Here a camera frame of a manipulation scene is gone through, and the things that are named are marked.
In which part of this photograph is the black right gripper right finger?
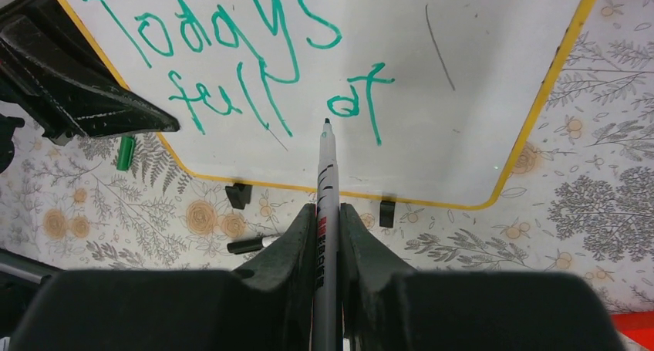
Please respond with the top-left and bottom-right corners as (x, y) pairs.
(339, 203), (623, 350)

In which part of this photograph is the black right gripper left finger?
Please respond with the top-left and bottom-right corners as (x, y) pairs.
(10, 204), (316, 350)

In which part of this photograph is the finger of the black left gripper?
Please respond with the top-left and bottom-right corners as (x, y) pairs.
(1, 0), (180, 143)

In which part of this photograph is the green whiteboard marker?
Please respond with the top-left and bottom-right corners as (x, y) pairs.
(312, 118), (342, 350)

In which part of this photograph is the green marker cap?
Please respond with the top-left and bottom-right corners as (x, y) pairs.
(116, 136), (136, 171)

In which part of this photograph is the yellow framed whiteboard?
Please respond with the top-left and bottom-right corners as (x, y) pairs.
(58, 0), (595, 209)

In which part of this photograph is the black whiteboard marker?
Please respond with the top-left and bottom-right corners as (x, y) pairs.
(227, 235), (280, 255)

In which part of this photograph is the floral tablecloth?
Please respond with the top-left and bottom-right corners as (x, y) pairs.
(1, 0), (653, 350)

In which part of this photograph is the red triangular block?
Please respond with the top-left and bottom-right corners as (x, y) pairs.
(612, 311), (653, 350)

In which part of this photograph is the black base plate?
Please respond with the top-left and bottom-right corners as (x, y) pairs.
(1, 248), (61, 339)

